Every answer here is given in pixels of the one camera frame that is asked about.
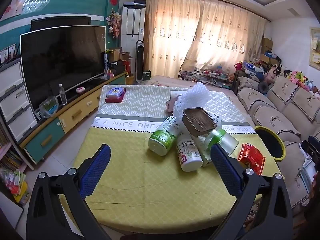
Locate black tower fan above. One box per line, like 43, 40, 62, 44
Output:
135, 40, 145, 84

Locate white supplement bottle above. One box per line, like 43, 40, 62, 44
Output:
176, 133, 203, 172

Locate brown plastic tray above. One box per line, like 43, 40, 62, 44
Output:
182, 107, 217, 137

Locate white standing air conditioner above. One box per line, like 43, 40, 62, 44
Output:
120, 2, 147, 78

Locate blue star print bag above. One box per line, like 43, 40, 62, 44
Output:
241, 61, 262, 74

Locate yellow green printed tablecloth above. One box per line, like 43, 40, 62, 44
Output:
66, 84, 282, 227

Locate glass bowl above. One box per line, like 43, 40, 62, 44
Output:
38, 95, 59, 119

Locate tall stack of cardboard boxes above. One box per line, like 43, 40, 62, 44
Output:
260, 37, 279, 65

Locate beige embroidered curtain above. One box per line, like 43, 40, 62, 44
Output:
145, 0, 267, 80

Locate framed flower wall picture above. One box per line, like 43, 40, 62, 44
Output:
309, 26, 320, 69

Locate pile of colourful books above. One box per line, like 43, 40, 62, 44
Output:
0, 140, 29, 205

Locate brown curtain rod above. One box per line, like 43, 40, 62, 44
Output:
131, 0, 270, 22

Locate hanging flower decoration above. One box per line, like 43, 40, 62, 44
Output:
106, 9, 122, 38

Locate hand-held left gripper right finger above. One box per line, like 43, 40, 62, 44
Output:
210, 144, 294, 240

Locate red snack packet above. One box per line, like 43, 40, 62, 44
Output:
237, 143, 266, 176

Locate clear plastic jar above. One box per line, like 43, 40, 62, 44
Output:
196, 129, 239, 168

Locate yellow teal television stand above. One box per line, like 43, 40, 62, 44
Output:
19, 71, 128, 164

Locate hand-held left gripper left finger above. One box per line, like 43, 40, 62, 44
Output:
26, 144, 112, 240

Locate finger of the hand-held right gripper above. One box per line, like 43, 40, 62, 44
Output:
301, 135, 320, 159

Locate floral beige mat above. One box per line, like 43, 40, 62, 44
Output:
147, 74, 235, 95

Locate small photo frames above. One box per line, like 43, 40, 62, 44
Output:
0, 44, 17, 64

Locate beige sofa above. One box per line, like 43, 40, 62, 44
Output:
235, 75, 320, 215

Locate green white drink bottle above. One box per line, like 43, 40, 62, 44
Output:
148, 116, 181, 156

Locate black white tube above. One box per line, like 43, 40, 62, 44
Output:
104, 51, 110, 77

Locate flat red box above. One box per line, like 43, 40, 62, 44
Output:
105, 90, 126, 103

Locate open cardboard boxes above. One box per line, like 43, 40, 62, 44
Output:
107, 47, 133, 75

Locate clear water bottle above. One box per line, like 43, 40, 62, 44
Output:
58, 84, 68, 105

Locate black bin with yellow rim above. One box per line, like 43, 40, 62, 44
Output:
254, 126, 286, 160

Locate cluttered glass coffee table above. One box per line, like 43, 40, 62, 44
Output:
178, 69, 234, 89

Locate row of plush toys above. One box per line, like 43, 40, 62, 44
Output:
262, 64, 320, 95

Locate large curved television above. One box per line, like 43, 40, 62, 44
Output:
20, 26, 107, 108

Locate blue tissue box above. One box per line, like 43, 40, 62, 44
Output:
105, 87, 125, 98

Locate white drawer cabinet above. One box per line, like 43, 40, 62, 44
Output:
0, 57, 38, 143

